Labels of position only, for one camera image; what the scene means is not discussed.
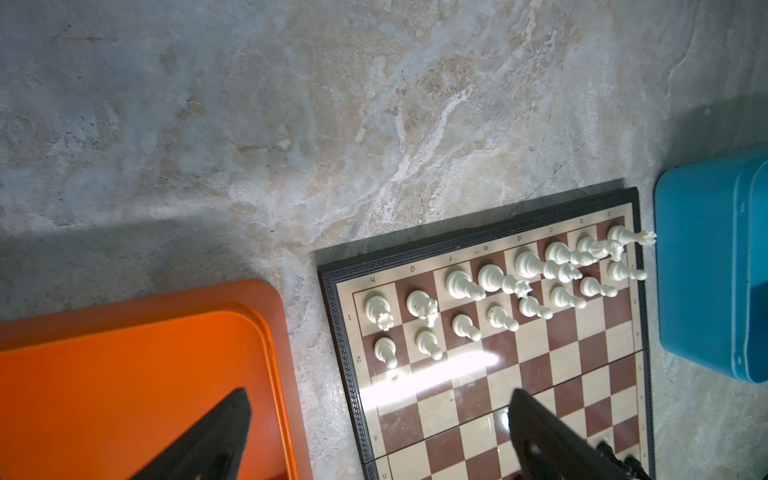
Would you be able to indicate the orange plastic tray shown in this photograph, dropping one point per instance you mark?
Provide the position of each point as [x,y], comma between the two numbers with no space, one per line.
[99,392]

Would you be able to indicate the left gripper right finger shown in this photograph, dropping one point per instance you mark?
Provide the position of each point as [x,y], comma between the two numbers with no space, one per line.
[548,449]

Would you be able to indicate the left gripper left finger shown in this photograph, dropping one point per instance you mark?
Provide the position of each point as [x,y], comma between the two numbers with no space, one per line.
[212,448]

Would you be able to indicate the folding chess board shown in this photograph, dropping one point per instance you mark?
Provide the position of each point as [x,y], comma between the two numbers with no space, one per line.
[552,302]

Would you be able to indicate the blue plastic tray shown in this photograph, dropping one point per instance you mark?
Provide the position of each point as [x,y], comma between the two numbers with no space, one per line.
[711,218]

